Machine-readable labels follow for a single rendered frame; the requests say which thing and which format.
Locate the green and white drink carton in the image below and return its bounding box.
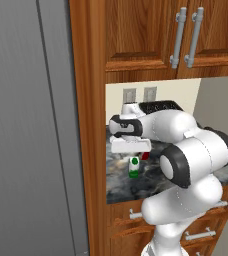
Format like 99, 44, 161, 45
128, 156, 141, 179

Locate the grey cupboard door handle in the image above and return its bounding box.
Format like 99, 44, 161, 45
169, 6, 188, 70
184, 6, 205, 69

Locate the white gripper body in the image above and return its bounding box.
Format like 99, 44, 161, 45
110, 137, 153, 155

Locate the tall wooden cupboard side panel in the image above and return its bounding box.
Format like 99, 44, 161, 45
68, 0, 109, 256

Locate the grey drawer handle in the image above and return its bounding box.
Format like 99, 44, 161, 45
184, 227, 218, 242
215, 200, 228, 209
128, 208, 144, 220

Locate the grey wall socket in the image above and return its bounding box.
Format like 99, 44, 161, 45
122, 87, 137, 103
143, 86, 158, 102

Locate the wooden drawer front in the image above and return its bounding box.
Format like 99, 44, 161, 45
202, 183, 228, 218
107, 198, 155, 238
181, 211, 228, 248

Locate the wooden cupboard door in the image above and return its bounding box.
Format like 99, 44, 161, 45
105, 0, 181, 72
177, 0, 228, 70

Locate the grey fridge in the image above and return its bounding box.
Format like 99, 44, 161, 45
0, 0, 90, 256

